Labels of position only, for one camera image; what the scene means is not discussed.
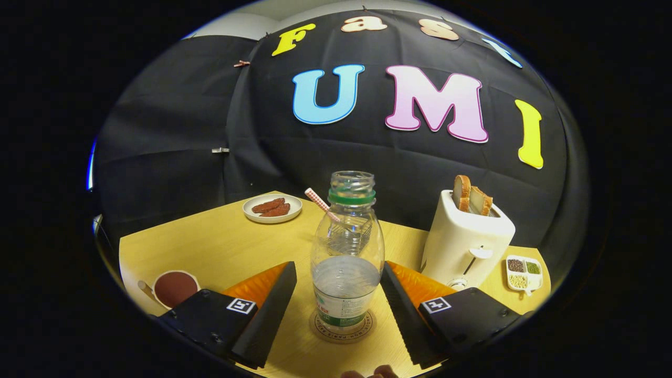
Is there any clear plastic juice bottle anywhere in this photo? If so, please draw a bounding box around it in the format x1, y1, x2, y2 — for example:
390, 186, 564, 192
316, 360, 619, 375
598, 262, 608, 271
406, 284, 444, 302
310, 171, 385, 335

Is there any white toaster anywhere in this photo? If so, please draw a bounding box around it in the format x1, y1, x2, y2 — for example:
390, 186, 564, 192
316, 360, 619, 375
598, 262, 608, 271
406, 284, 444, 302
420, 190, 516, 291

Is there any wire mesh basket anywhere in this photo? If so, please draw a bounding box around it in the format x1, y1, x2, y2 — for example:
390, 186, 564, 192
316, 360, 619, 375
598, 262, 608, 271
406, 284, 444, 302
328, 218, 373, 255

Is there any red striped straw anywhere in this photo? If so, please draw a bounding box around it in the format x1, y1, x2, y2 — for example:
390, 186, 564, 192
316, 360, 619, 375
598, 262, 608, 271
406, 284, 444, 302
305, 188, 342, 224

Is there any toasted bread slice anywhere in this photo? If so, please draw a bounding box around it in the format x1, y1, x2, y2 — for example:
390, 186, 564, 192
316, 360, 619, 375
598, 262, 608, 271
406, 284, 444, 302
469, 186, 494, 216
453, 175, 472, 212

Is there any cream cup with wooden handle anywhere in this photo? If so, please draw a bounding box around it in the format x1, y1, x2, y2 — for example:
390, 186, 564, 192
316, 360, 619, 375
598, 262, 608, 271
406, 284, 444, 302
138, 270, 201, 310

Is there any round wooden coaster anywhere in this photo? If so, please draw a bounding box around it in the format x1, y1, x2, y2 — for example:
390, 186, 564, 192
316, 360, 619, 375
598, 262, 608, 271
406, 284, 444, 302
309, 309, 376, 343

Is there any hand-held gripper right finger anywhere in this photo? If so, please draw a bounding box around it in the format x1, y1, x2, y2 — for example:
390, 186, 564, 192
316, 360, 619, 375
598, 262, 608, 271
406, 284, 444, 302
379, 261, 526, 370

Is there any wooden table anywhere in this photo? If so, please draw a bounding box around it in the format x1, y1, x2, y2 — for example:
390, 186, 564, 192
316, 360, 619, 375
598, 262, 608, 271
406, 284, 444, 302
119, 191, 552, 378

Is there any small white plate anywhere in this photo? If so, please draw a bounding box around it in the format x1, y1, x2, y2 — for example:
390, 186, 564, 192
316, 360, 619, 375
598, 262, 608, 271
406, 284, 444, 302
243, 194, 303, 224

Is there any white divided dish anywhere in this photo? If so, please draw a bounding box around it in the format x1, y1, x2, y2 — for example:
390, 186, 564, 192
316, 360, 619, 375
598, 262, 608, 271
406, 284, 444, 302
506, 255, 543, 296

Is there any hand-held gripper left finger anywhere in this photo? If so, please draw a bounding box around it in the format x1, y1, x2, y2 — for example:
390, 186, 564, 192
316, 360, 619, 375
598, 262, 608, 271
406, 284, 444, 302
156, 261, 298, 370

